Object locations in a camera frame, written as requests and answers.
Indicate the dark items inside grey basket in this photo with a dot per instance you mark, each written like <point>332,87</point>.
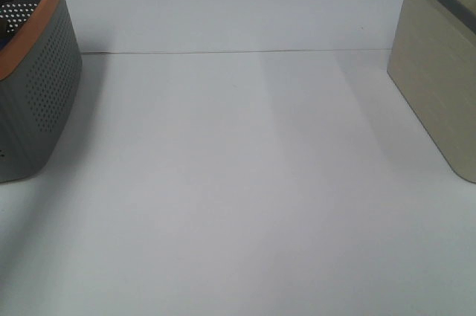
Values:
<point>7,24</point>

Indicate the beige basket with grey rim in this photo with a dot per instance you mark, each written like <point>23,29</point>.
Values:
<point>432,63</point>

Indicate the grey basket with orange rim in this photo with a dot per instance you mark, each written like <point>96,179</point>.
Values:
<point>40,73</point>

